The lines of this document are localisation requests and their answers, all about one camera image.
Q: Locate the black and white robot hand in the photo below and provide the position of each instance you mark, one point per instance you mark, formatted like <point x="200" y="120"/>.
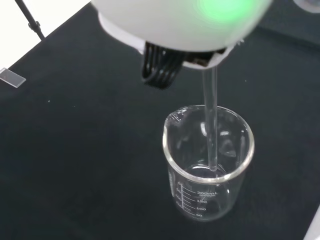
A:
<point x="175" y="22"/>

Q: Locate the clear glass beaker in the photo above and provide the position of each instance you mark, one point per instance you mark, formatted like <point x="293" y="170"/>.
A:
<point x="190" y="200"/>

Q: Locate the clear glassware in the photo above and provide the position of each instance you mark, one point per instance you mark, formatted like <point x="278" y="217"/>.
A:
<point x="307" y="3"/>

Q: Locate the black tripod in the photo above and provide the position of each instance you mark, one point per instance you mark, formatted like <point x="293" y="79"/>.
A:
<point x="33" y="25"/>

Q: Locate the black bench cloth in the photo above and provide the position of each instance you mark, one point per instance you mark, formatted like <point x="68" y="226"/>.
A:
<point x="75" y="150"/>

